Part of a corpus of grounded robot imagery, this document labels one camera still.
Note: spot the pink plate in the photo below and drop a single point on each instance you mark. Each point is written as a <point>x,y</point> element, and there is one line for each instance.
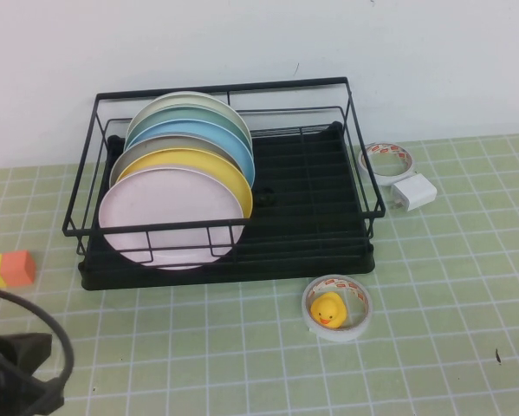
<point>168,208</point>

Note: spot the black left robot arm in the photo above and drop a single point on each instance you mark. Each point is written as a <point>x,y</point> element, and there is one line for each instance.
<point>8,381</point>

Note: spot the yellow plate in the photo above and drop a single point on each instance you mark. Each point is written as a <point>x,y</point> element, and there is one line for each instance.
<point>224,173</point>

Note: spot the blue plate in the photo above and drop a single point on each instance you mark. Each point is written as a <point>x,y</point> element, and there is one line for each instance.
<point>224,138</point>

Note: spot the green plate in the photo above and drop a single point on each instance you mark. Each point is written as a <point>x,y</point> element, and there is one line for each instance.
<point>177,116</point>

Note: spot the cream plate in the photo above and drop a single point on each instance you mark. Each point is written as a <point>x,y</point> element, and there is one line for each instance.
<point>177,100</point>

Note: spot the grey plate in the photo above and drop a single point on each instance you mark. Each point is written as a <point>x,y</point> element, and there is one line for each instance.
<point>131,157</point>

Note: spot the black plastic drain tray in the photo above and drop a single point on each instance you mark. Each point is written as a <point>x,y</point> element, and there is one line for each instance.
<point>311,242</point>

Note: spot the yellow rubber duck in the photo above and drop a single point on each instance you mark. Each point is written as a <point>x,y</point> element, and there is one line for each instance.
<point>326,310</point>

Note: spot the white tape roll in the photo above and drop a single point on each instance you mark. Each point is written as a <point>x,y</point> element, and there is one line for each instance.
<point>389,178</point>
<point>341,336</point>

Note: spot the white charger adapter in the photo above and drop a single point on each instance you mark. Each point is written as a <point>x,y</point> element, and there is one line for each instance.
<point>415,190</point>

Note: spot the green checked table mat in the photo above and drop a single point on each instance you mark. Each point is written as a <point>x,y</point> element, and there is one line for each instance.
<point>458,303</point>

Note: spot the orange block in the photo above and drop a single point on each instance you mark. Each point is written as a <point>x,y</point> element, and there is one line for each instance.
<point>18,268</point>

